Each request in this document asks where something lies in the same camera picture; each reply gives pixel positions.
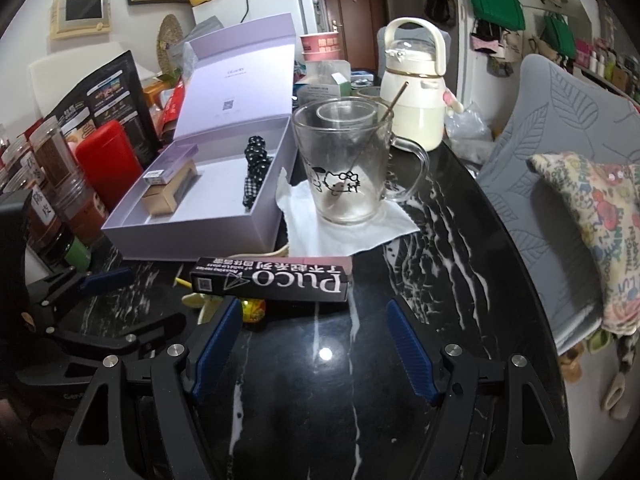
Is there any yellow green hair tie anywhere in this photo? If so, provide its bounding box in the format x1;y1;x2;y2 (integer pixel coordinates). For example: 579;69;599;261
240;298;267;324

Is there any white refrigerator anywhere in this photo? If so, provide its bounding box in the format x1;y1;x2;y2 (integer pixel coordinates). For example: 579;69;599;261
192;0;318;36

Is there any cream white kettle bottle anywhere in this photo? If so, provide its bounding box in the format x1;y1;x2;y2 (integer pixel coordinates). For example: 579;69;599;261
380;18;464;152

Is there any grey leaf chair far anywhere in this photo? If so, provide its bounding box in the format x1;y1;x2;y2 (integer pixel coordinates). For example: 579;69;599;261
376;25;451;78

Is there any gold cardboard box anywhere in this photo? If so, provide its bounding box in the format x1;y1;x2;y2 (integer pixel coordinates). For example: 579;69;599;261
142;162;198;217

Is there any red snack bag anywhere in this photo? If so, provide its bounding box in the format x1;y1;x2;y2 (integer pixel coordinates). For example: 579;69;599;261
158;79;186;145

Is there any white medicine box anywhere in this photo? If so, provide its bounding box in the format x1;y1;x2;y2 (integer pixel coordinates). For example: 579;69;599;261
294;60;352;104

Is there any floral fabric cushion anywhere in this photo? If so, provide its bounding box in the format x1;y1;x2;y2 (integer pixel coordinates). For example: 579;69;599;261
527;152;639;336

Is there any green tote bag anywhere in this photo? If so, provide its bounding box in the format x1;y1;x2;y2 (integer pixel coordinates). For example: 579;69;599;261
470;0;526;32

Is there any glass Hello Kitty mug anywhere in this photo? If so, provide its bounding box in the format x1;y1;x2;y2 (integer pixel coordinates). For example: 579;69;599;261
292;96;428;226

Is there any red cylindrical tin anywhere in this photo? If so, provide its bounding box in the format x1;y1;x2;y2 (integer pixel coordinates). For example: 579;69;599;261
75;120;142;211

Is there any black snack pouch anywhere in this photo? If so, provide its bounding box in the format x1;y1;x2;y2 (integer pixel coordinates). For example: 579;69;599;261
46;51;160;168

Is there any orange peel labelled jar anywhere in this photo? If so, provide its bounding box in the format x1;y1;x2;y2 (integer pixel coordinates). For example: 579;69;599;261
4;167;63;255

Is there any grey leaf chair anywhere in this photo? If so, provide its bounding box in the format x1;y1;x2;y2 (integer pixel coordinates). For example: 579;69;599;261
477;54;639;353
376;25;451;78

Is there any wall intercom panel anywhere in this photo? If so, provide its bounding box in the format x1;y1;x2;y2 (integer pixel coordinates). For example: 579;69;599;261
50;0;112;40

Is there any green labelled dark jar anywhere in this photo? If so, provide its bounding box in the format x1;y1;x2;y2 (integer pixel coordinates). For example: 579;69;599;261
47;233;91;272

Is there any black polka dot scrunchie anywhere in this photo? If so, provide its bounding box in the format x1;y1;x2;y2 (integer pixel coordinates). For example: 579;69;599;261
244;136;272;183

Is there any short orange jar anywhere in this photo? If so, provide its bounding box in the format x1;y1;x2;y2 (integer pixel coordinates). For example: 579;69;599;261
53;174;107;246

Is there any tall brown spice jar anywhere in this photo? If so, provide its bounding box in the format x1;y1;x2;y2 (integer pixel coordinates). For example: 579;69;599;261
29;116;80;198

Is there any black white gingham scrunchie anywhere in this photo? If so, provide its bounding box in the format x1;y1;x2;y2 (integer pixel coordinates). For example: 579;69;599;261
243;176;262;210

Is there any grey leaf chair near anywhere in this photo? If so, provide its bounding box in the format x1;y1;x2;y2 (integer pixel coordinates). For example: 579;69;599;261
477;54;639;353

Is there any pink paper cup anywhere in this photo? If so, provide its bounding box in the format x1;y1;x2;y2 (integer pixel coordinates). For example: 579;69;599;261
300;32;342;62

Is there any brown wooden door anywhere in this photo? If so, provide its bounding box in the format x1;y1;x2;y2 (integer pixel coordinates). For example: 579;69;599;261
324;0;388;73

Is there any lavender open gift box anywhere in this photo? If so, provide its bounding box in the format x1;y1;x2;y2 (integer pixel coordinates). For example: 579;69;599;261
102;14;297;261

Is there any white tissue napkin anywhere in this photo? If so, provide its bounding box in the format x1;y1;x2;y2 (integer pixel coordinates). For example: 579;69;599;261
276;169;419;257

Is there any black PUCO box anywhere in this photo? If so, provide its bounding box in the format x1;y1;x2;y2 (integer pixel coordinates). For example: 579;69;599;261
190;257;352;304

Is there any purple eyes product box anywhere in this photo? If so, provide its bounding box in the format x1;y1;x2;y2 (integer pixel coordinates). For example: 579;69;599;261
142;144;198;185

